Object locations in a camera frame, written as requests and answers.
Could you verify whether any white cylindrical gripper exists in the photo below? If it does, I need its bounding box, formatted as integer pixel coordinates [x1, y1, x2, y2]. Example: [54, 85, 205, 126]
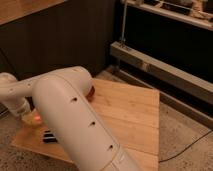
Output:
[5, 98, 36, 125]

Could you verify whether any orange pepper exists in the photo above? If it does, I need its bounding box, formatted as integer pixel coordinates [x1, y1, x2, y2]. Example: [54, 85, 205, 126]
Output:
[33, 115, 42, 124]

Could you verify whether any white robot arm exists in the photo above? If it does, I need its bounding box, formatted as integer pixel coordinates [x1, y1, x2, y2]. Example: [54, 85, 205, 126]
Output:
[0, 66, 141, 171]

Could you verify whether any black striped brush block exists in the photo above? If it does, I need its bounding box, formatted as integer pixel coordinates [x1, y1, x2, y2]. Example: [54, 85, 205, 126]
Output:
[43, 132, 57, 143]

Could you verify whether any brown red bowl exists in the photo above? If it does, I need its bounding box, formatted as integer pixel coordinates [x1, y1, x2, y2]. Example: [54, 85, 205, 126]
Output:
[87, 86, 95, 100]

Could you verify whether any metal upright pole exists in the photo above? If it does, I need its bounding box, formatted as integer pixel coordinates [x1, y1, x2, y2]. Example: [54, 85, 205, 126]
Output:
[121, 0, 128, 47]

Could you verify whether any black floor cable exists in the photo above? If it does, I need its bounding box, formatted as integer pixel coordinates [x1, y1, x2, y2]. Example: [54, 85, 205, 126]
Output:
[158, 129, 213, 164]

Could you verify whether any metal shelf rail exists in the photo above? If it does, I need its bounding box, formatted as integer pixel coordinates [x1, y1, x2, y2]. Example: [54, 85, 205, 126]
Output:
[110, 42, 213, 105]

